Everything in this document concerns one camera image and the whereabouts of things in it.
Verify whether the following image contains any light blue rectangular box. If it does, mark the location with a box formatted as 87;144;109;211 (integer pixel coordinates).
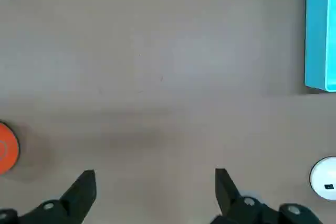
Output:
304;0;336;93

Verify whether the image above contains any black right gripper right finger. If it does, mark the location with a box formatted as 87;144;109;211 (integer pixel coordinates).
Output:
207;168;324;224

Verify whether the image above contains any red trash bin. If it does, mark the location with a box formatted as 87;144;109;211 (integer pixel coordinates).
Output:
0;121;20;175

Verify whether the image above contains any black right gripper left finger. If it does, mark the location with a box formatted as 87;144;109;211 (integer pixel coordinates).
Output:
0;169;97;224

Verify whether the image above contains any white round lamp base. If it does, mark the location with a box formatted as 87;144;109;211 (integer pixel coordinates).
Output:
309;156;336;200

